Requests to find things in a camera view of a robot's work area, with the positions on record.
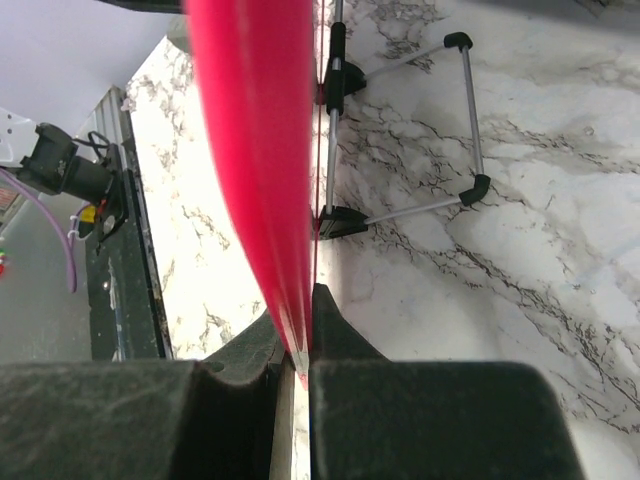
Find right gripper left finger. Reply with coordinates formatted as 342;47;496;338
1;315;283;479

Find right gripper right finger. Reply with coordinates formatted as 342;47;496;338
309;284;584;479

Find pink framed whiteboard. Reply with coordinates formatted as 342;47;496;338
185;1;316;376

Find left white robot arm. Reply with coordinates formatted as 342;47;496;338
1;109;116;205

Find black whiteboard stand foot right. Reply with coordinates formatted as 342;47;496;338
318;206;368;241

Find black whiteboard stand foot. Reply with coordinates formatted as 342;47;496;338
316;62;367;112
318;206;368;241

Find black whiteboard stand foot left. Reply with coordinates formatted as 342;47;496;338
316;62;367;112

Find grey sponge block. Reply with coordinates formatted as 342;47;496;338
166;15;191;55

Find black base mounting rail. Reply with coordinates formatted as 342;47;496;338
86;114;173;361

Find aluminium extrusion frame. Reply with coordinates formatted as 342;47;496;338
94;87;130;146

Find silver wire stand frame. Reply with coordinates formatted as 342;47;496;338
314;1;492;229

